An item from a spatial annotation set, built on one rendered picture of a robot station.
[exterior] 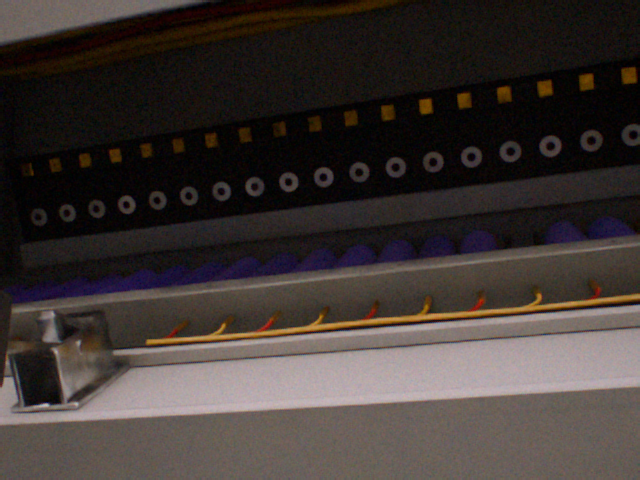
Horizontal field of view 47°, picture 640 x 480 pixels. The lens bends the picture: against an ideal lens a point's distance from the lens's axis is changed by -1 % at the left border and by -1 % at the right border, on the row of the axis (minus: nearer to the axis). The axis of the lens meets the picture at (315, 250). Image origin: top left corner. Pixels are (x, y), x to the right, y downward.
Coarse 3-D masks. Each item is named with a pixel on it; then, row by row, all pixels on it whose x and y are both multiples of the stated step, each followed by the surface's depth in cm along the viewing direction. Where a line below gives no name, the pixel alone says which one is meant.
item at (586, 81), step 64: (256, 128) 41; (320, 128) 41; (384, 128) 40; (448, 128) 39; (512, 128) 39; (576, 128) 38; (64, 192) 45; (128, 192) 44; (320, 192) 42; (384, 192) 41
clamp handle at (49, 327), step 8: (40, 320) 27; (48, 320) 27; (56, 320) 27; (40, 328) 27; (48, 328) 27; (56, 328) 27; (48, 336) 27; (56, 336) 27; (64, 336) 27; (8, 344) 24; (16, 344) 24; (24, 344) 25; (32, 344) 25; (40, 344) 25; (48, 344) 26; (8, 352) 24; (16, 352) 24; (24, 352) 25; (32, 352) 25; (40, 352) 25; (48, 352) 26
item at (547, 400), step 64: (448, 192) 39; (512, 192) 39; (576, 192) 38; (64, 256) 45; (128, 256) 44; (448, 320) 29; (128, 384) 28; (192, 384) 26; (256, 384) 25; (320, 384) 24; (384, 384) 24; (448, 384) 23; (512, 384) 22; (576, 384) 21; (0, 448) 26; (64, 448) 25; (128, 448) 25; (192, 448) 24; (256, 448) 24; (320, 448) 23; (384, 448) 23; (448, 448) 22; (512, 448) 22; (576, 448) 21
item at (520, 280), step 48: (624, 240) 28; (192, 288) 32; (240, 288) 30; (288, 288) 30; (336, 288) 30; (384, 288) 29; (432, 288) 29; (480, 288) 28; (528, 288) 28; (576, 288) 28; (624, 288) 27; (144, 336) 32; (192, 336) 31; (240, 336) 29
